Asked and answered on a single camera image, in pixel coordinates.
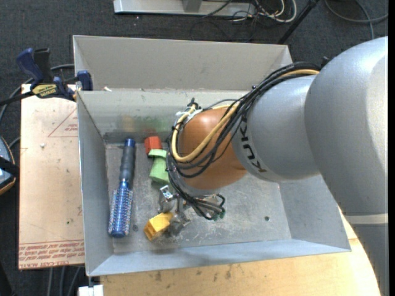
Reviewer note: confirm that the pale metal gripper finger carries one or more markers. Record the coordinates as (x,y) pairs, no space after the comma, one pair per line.
(179,224)
(166,199)

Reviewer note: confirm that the yellow toy block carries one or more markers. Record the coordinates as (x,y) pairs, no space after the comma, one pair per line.
(156,225)

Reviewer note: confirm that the green toy block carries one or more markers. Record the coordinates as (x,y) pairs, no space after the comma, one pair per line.
(159,170)

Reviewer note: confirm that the blue round hairbrush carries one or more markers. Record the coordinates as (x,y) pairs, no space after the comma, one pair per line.
(122,196)

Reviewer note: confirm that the grey metal bin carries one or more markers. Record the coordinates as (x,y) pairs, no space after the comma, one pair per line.
(247,224)

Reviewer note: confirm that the red toy block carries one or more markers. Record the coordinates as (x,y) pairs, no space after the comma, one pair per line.
(153,143)

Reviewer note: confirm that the brown cardboard board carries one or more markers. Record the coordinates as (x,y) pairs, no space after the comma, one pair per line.
(49,180)

